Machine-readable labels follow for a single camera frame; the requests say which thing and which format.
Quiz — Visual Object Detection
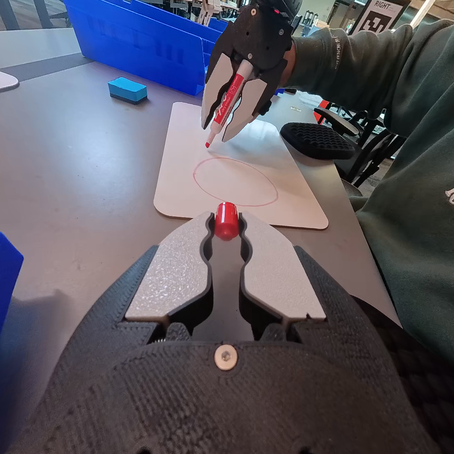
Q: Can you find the white stand with base plate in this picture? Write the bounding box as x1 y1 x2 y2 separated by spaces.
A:
0 71 20 93

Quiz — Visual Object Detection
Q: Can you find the red marker cap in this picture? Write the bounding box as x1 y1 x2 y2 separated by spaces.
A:
214 202 239 241

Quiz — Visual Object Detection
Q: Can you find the grey mesh chair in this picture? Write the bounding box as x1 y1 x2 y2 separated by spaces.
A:
341 177 364 198

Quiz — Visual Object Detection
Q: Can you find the blue whiteboard eraser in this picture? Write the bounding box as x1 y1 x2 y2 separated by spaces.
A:
107 77 148 106

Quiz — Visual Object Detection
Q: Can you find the black honeycomb pad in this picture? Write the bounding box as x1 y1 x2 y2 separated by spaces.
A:
279 122 356 161

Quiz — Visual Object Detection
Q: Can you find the white whiteboard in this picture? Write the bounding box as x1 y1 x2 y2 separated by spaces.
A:
153 102 329 230

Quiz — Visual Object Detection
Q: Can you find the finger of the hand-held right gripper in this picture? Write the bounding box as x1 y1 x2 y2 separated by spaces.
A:
201 53 236 130
222 79 268 143

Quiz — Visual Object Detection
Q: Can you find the black white tag poster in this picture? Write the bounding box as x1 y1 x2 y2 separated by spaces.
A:
349 0 412 35

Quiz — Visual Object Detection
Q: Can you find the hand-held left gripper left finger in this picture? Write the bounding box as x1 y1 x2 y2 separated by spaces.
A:
125 212 214 325

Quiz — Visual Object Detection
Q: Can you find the black armrest office chair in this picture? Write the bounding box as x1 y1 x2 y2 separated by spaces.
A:
314 103 406 188

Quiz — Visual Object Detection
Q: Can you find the person's right forearm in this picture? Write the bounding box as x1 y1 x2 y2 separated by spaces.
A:
285 23 415 107

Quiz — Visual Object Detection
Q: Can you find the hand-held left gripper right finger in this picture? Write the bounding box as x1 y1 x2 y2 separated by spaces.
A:
240 212 327 324

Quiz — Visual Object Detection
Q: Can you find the red dry erase marker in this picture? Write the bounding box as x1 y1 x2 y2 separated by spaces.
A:
205 60 254 149

